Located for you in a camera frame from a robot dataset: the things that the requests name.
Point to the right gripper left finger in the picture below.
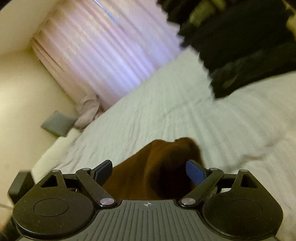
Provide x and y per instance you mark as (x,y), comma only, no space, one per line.
(92,180)

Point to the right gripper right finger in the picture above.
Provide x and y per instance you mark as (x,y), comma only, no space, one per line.
(205,181)

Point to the dark brown knit garment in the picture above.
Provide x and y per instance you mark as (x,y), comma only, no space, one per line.
(155,172)

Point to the stack of dark folded clothes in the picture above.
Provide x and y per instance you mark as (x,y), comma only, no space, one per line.
(239,42)

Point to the white folded duvet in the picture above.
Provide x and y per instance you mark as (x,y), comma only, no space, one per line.
(52,158)

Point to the grey square cushion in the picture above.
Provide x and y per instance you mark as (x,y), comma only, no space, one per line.
(59,124)

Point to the striped grey bed sheet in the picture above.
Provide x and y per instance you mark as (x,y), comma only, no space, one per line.
(253,128)

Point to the pink window curtain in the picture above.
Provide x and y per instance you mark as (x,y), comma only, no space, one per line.
(106,48)

